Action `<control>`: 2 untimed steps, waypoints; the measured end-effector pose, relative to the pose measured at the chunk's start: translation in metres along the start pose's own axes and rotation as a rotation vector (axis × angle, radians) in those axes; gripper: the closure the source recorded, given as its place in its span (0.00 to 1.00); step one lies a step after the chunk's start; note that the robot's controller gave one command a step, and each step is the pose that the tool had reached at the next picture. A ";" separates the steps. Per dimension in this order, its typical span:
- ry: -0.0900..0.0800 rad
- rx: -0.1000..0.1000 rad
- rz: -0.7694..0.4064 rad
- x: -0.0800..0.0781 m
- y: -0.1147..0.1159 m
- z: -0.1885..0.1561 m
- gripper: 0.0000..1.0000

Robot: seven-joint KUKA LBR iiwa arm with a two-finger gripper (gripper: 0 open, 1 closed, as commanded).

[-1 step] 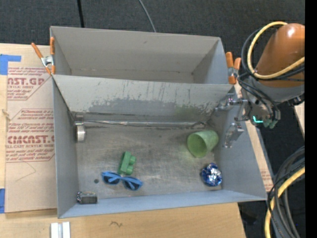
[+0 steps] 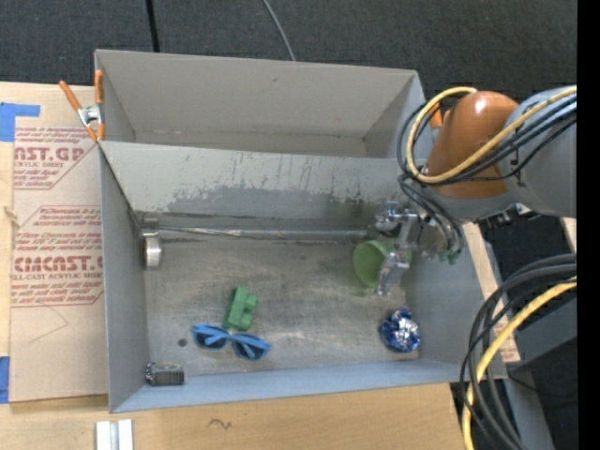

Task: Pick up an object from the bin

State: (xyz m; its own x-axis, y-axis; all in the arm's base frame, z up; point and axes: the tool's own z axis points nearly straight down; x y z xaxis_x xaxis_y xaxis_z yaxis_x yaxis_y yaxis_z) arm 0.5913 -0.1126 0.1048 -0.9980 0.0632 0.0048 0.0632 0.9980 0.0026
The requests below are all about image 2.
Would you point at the green plastic cup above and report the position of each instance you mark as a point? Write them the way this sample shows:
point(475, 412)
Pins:
point(370, 260)

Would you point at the blue sunglasses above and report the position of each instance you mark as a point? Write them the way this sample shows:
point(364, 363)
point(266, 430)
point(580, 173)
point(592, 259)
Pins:
point(234, 340)

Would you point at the green toy brick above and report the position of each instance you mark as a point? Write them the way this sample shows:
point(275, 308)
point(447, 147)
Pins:
point(241, 308)

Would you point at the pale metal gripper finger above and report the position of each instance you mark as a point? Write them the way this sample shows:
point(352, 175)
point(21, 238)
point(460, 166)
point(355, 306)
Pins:
point(399, 261)
point(386, 283)

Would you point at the silver metal round tin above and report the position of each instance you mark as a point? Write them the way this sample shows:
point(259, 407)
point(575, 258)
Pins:
point(152, 251)

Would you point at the brown cardboard board, red print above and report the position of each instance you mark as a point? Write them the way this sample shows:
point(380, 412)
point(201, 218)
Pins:
point(56, 251)

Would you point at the blue and silver foil ball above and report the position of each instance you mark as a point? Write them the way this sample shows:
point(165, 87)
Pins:
point(399, 331)

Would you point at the grey metal bin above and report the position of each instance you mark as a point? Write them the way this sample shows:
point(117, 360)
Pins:
point(290, 270)

